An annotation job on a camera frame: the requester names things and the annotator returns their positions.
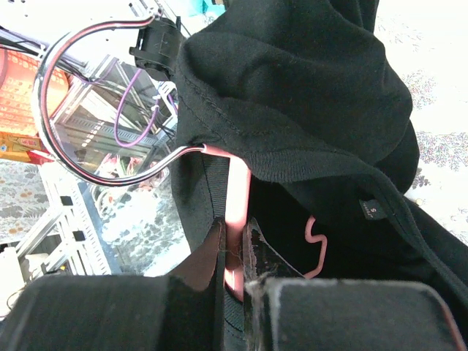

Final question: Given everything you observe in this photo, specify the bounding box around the orange plastic basket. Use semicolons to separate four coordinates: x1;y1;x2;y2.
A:
1;49;69;136

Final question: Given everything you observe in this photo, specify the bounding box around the plastic bottle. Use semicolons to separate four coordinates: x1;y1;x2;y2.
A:
1;132;55;165

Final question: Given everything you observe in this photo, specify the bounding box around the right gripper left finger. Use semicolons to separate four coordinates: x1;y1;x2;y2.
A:
166;218;226;350

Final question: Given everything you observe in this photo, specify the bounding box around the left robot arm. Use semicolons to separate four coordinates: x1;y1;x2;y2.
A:
129;16;185;81

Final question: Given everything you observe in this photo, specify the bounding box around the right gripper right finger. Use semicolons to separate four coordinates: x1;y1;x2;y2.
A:
242;218;303;350

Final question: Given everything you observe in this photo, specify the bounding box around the pink hanger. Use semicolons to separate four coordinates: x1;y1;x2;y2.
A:
31;14;328;303

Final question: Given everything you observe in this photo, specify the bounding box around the black t shirt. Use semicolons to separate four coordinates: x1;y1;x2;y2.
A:
172;1;467;350

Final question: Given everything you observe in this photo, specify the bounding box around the floral table mat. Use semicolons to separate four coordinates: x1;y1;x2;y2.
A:
375;1;467;243

